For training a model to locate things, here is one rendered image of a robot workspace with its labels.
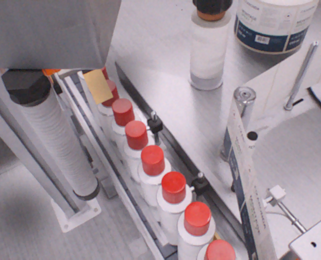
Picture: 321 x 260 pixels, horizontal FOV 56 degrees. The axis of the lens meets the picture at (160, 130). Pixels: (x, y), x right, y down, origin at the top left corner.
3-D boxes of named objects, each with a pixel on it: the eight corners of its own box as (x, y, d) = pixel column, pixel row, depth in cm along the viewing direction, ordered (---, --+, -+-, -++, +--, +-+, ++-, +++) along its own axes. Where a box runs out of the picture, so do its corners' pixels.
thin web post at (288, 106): (293, 108, 71) (324, 43, 56) (287, 112, 71) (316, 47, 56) (287, 103, 73) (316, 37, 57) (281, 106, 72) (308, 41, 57)
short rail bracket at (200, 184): (208, 202, 64) (213, 176, 55) (183, 217, 63) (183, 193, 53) (199, 190, 66) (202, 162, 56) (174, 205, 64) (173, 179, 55)
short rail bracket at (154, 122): (165, 144, 74) (163, 113, 64) (154, 150, 73) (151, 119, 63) (158, 135, 75) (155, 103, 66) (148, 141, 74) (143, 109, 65)
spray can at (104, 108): (140, 155, 66) (127, 90, 50) (118, 165, 65) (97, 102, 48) (130, 137, 69) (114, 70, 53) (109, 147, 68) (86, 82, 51)
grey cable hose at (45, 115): (105, 194, 40) (50, 79, 23) (81, 207, 39) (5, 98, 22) (95, 174, 42) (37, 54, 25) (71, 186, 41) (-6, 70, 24)
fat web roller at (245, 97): (245, 156, 65) (265, 96, 50) (228, 166, 63) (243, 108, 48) (232, 141, 67) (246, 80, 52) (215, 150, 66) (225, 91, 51)
